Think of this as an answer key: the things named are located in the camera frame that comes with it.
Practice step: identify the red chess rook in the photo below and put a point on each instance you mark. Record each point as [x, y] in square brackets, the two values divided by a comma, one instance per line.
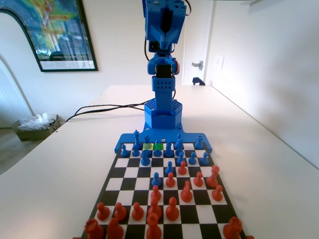
[233, 228]
[94, 229]

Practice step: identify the blue chess knight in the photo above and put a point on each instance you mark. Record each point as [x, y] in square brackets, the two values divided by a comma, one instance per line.
[169, 150]

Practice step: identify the white light switch plate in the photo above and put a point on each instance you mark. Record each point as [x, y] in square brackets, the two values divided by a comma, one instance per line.
[219, 63]

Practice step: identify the red chess pawn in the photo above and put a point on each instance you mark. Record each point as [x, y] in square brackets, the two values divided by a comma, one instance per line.
[102, 211]
[182, 168]
[156, 193]
[137, 212]
[217, 193]
[172, 210]
[120, 212]
[198, 180]
[170, 181]

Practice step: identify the blue table clamp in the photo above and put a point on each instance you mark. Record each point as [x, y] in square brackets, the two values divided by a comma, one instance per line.
[198, 81]

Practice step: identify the wrist camera in blue mount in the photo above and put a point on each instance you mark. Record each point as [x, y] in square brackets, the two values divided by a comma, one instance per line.
[154, 46]

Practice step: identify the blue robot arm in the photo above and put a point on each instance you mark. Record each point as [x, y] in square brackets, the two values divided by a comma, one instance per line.
[163, 99]

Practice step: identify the white door with lever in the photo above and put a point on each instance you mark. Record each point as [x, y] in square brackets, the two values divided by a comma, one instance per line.
[197, 37]

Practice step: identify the framed map poster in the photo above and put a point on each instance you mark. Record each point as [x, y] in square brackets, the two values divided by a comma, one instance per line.
[62, 32]

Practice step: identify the cardboard box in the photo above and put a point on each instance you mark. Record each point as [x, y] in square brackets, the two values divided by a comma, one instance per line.
[32, 134]

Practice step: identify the blue base mounting plate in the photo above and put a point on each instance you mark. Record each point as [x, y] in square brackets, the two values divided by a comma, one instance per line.
[189, 137]

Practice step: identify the black and white chessboard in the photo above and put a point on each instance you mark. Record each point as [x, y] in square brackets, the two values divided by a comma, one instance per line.
[139, 184]

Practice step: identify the blue chess king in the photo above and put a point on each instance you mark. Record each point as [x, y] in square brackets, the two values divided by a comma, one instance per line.
[136, 138]

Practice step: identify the crumpled clear plastic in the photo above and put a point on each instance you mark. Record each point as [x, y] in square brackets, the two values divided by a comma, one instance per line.
[37, 122]

